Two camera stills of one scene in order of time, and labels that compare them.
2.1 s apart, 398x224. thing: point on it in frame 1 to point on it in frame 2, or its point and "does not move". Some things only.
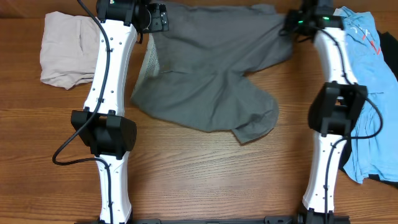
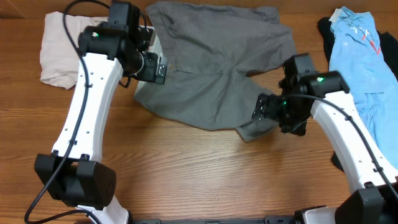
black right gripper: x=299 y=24 to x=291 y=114
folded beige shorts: x=69 y=49 does not move
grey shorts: x=194 y=74 does not move
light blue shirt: x=374 y=149 does not move
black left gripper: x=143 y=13 to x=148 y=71
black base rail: x=268 y=219 does not move
